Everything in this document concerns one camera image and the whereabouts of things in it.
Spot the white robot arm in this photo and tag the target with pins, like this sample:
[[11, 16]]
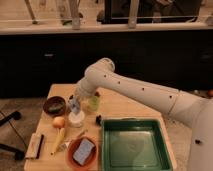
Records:
[[193, 111]]

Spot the metal fork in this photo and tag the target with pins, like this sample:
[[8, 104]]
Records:
[[65, 145]]

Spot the green plastic cup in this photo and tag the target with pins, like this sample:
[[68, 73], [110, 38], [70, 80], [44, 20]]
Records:
[[93, 103]]

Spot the wooden brush block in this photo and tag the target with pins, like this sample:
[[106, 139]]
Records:
[[34, 146]]

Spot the orange fruit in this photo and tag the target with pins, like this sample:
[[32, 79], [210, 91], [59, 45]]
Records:
[[58, 122]]

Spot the black chair base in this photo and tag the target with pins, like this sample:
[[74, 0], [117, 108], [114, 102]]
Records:
[[19, 152]]

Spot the small black object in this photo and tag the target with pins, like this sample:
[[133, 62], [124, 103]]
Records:
[[99, 120]]

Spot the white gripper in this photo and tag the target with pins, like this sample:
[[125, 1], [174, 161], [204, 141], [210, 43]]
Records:
[[78, 96]]

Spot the white paper cup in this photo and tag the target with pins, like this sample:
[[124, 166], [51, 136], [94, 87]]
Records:
[[76, 120]]

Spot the dark brown bowl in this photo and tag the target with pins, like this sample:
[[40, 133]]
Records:
[[54, 106]]

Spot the green plastic bin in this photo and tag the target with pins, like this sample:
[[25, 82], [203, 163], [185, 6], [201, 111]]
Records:
[[134, 145]]

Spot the blue sponge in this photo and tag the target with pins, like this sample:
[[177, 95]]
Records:
[[83, 151]]

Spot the orange bowl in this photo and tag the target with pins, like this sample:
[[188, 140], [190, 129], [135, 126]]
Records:
[[73, 164]]

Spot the yellow banana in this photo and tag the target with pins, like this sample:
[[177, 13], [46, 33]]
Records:
[[59, 139]]

